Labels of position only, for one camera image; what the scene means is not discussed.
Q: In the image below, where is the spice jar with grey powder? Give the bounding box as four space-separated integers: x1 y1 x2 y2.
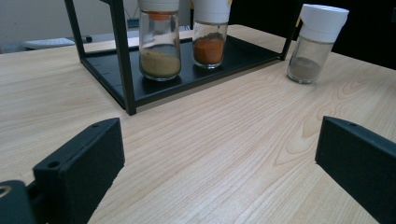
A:
286 3 350 85

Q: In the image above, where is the spice jar with orange powder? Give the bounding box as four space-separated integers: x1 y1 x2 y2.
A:
191 0 233 70

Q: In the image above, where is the black metal two-tier rack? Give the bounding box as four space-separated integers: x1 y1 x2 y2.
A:
64 0 304 117

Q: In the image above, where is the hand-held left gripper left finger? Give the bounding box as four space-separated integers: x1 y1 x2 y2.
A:
32 117 126 224

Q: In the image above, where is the white flat object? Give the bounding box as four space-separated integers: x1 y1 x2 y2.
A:
21 37 77 50

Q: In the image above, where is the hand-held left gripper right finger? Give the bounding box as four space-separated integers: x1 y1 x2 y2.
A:
314 116 396 224

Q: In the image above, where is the spice jar with tan powder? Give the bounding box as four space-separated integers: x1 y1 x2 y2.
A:
137 0 182 82

